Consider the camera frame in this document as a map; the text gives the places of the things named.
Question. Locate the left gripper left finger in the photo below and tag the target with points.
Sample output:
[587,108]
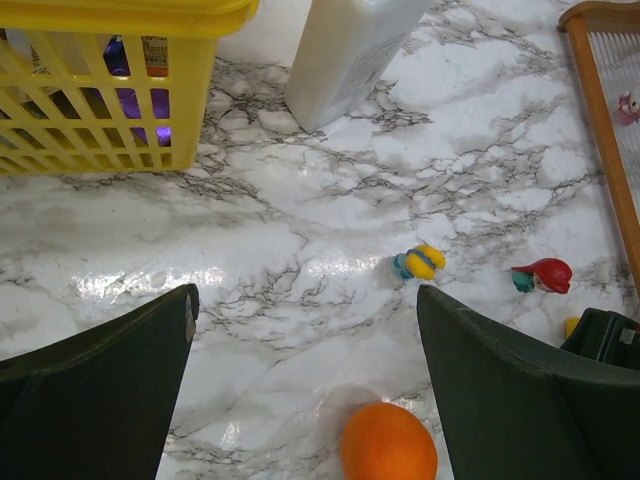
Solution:
[99,404]

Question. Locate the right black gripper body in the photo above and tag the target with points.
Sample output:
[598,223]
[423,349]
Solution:
[607,337]

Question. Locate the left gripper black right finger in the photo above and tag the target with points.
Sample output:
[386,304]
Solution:
[513,407]

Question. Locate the red hat figure toy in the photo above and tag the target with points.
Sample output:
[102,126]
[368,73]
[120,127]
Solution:
[551,275]

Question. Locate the orange fruit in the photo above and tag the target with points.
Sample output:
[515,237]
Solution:
[384,441]

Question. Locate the pink round toy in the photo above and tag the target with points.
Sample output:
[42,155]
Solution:
[627,112]

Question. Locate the yellow plastic basket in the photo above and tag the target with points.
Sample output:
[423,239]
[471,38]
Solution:
[108,86]

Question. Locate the white bottle black cap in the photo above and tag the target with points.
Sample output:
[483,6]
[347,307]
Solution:
[344,49]

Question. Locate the brown tiered wooden shelf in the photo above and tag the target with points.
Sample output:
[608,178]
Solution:
[604,40]

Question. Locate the yellow duck toy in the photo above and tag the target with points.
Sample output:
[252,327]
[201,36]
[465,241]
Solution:
[570,325]

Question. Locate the small minion toy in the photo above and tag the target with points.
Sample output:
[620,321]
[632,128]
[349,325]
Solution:
[420,262]

